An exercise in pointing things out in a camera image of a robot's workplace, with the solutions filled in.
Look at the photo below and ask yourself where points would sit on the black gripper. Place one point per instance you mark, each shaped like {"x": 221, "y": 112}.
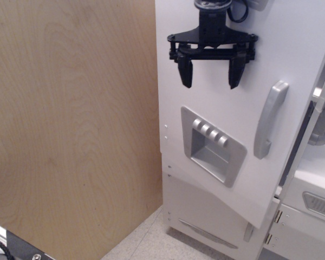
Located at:
{"x": 212, "y": 40}

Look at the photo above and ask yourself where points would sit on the white fridge door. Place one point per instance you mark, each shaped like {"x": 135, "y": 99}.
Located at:
{"x": 290, "y": 48}

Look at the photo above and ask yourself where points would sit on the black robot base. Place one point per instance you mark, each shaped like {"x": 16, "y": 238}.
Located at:
{"x": 14, "y": 247}

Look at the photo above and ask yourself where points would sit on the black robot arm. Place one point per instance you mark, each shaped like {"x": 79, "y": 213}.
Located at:
{"x": 218, "y": 6}

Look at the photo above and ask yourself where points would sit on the white toy fridge cabinet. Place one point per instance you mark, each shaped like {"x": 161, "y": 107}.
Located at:
{"x": 242, "y": 125}

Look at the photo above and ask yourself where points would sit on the grey dispenser housing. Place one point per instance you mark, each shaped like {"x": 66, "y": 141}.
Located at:
{"x": 212, "y": 149}

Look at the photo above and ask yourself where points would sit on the white lower freezer door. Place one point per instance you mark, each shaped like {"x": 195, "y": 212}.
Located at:
{"x": 207, "y": 219}

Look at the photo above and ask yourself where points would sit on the plywood board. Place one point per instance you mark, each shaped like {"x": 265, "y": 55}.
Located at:
{"x": 80, "y": 165}

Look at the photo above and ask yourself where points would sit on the brass oven hinge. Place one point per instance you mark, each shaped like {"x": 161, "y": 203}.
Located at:
{"x": 278, "y": 215}

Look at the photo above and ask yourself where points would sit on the grey oven vent panel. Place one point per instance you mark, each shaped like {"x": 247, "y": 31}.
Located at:
{"x": 314, "y": 203}

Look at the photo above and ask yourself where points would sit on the white toy oven unit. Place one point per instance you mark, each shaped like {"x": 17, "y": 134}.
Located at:
{"x": 300, "y": 233}

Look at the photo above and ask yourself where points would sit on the grey fridge door handle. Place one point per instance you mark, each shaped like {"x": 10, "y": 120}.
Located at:
{"x": 274, "y": 100}

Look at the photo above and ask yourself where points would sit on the grey lower door handle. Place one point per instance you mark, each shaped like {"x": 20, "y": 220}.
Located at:
{"x": 248, "y": 232}

